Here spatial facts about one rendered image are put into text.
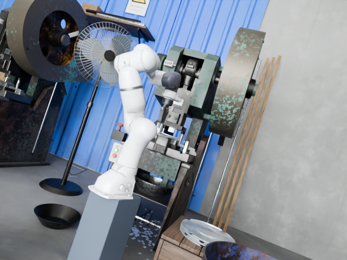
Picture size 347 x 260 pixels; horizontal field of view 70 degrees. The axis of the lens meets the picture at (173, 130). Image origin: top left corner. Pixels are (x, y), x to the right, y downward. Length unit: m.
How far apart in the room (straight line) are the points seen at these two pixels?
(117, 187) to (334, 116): 2.69
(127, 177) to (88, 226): 0.29
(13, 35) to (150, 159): 1.51
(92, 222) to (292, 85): 2.69
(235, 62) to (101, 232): 1.21
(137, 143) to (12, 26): 1.67
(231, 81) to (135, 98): 0.69
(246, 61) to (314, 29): 2.02
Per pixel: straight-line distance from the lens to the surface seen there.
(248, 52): 1.68
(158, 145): 1.84
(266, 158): 3.13
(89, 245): 1.31
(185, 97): 1.94
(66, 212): 2.02
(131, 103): 1.17
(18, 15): 2.50
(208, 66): 1.94
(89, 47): 2.37
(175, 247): 1.25
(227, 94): 1.62
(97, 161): 3.53
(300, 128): 3.22
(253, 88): 1.95
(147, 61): 1.20
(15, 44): 2.52
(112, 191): 1.18
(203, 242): 1.28
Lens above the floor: 0.80
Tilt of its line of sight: 1 degrees up
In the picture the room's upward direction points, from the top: 19 degrees clockwise
